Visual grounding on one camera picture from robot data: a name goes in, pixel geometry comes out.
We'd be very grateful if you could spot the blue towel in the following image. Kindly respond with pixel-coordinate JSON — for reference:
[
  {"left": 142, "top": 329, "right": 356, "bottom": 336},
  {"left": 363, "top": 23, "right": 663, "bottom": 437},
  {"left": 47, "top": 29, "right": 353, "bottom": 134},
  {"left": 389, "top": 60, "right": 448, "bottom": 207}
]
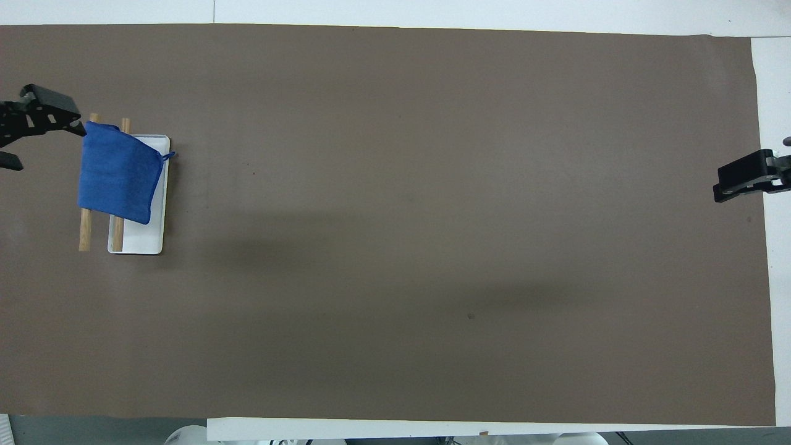
[{"left": 77, "top": 121, "right": 176, "bottom": 226}]

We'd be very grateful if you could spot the wooden rack rod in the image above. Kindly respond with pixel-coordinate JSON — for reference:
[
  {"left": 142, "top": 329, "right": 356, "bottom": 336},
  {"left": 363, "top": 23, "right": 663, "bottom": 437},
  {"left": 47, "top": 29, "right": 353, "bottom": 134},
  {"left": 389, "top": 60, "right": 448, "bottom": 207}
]
[
  {"left": 78, "top": 112, "right": 100, "bottom": 252},
  {"left": 111, "top": 117, "right": 132, "bottom": 253}
]

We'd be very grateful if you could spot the white rack base tray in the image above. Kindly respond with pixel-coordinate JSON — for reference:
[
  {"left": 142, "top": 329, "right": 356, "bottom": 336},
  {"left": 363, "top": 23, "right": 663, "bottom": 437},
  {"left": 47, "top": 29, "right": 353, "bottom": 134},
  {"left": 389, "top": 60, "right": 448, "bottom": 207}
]
[{"left": 107, "top": 134, "right": 171, "bottom": 255}]

